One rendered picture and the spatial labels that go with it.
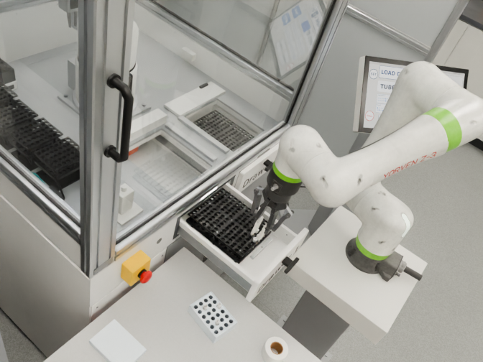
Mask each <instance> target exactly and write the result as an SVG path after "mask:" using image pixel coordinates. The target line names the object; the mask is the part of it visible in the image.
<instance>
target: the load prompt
mask: <svg viewBox="0 0 483 362"><path fill-rule="evenodd" d="M402 69H403V68H397V67H390V66H385V65H380V66H379V78H384V79H390V80H397V77H398V75H399V74H400V72H401V71H402Z"/></svg>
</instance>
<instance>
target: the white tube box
mask: <svg viewBox="0 0 483 362"><path fill-rule="evenodd" d="M219 302H220V301H219V299H218V298H217V297H216V296H215V295H214V293H213V292H209V293H208V294H206V295H204V296H203V297H202V298H200V299H199V300H197V301H195V302H194V303H192V304H191V305H190V306H189V308H188V312H189V314H190V315H191V316H192V318H193V319H194V320H195V321H196V322H197V324H198V325H199V326H200V328H201V329H202V330H203V332H204V333H205V334H206V335H207V336H208V338H209V339H210V340H211V342H212V343H213V344H214V343H215V342H217V341H218V340H220V339H221V338H222V337H224V336H225V335H226V334H227V333H229V332H230V331H232V330H233V329H234V328H235V327H236V324H237V323H238V322H237V321H236V320H235V319H234V317H233V316H232V315H231V314H230V312H229V311H228V310H227V309H226V308H225V307H224V306H223V305H222V303H221V302H220V303H221V307H220V309H218V308H217V304H218V303H219ZM204 305H208V308H207V310H203V306H204ZM216 319H219V320H220V323H219V324H218V325H215V321H216Z"/></svg>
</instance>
